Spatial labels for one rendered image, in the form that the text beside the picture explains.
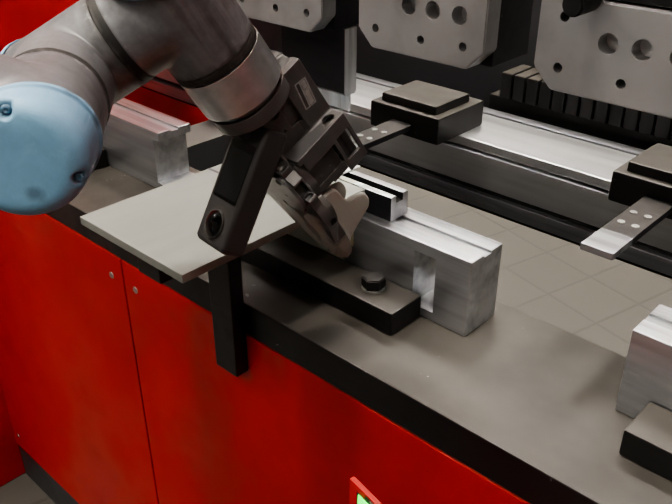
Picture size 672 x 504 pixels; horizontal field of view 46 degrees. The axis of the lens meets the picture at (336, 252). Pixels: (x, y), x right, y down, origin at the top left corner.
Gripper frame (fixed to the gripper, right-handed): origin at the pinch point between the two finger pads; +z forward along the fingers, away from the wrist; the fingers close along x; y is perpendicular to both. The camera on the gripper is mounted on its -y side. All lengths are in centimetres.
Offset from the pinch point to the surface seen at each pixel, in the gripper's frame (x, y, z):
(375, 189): 8.3, 10.8, 6.2
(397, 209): 5.7, 10.7, 8.4
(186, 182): 23.6, -2.3, -3.2
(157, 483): 43, -37, 45
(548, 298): 75, 70, 159
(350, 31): 12.4, 20.3, -8.3
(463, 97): 18.0, 33.8, 16.4
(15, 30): 103, 7, -3
